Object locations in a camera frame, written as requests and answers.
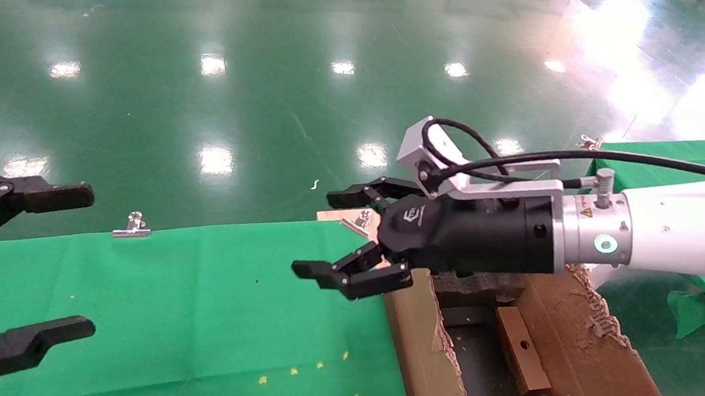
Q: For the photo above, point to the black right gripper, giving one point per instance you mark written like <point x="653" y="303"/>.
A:
<point x="481" y="236"/>

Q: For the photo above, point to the small cardboard box with hole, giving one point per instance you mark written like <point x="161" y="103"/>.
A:
<point x="522" y="356"/>

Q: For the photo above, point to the large open cardboard carton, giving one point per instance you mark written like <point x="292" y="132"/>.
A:
<point x="597" y="368"/>

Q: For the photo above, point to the metal binder clip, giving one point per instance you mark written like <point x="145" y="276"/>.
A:
<point x="132" y="228"/>
<point x="589" y="143"/>
<point x="358" y="223"/>

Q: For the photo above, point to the green tablecloth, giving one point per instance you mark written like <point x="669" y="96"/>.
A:
<point x="162" y="302"/>

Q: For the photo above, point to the black foam bottom pad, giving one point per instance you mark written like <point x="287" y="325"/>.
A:
<point x="472" y="358"/>

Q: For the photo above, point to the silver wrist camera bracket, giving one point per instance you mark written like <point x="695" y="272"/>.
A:
<point x="413" y="149"/>

